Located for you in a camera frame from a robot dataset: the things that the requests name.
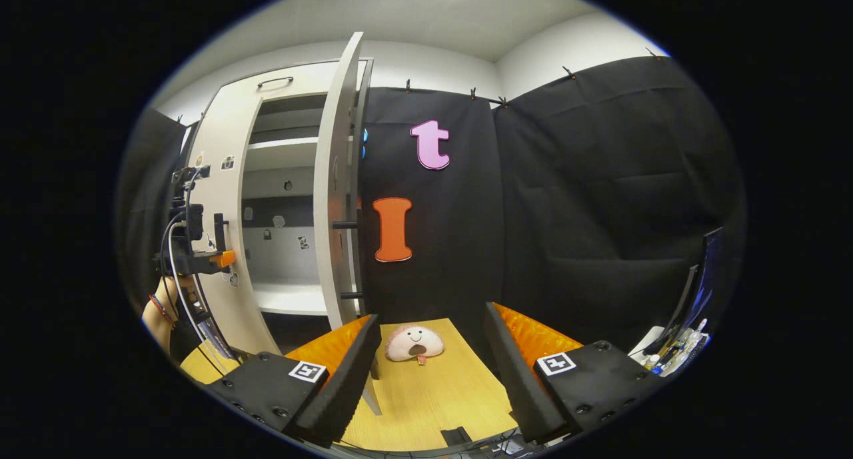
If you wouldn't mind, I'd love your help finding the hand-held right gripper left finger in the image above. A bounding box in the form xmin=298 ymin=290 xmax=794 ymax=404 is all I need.
xmin=207 ymin=314 xmax=383 ymax=448

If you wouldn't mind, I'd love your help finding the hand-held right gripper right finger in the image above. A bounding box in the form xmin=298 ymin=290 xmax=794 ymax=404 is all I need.
xmin=484 ymin=302 xmax=667 ymax=445

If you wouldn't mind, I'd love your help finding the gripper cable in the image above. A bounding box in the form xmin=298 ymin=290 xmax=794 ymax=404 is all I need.
xmin=160 ymin=173 xmax=234 ymax=363

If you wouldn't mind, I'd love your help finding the beige double-door shoe cabinet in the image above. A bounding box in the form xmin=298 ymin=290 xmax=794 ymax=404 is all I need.
xmin=180 ymin=58 xmax=374 ymax=356

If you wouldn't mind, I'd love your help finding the black backdrop cloth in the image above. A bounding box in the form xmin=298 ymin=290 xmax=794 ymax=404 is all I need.
xmin=117 ymin=56 xmax=744 ymax=373

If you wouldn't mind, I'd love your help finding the beige cabinet top panel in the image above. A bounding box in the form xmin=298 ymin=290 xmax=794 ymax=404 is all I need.
xmin=213 ymin=59 xmax=371 ymax=103

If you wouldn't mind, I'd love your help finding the beige cabinet door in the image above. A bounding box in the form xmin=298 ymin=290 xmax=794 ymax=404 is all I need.
xmin=312 ymin=31 xmax=384 ymax=416
xmin=189 ymin=79 xmax=281 ymax=356

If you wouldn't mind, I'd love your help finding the white cabinet shelf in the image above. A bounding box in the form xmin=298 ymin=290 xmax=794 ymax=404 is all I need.
xmin=245 ymin=137 xmax=321 ymax=172
xmin=253 ymin=282 xmax=331 ymax=315

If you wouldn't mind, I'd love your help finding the red bracelet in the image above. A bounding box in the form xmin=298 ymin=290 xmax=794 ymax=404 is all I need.
xmin=148 ymin=294 xmax=177 ymax=330

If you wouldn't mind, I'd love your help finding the pink plush toy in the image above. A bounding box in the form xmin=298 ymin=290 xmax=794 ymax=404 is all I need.
xmin=385 ymin=324 xmax=445 ymax=365

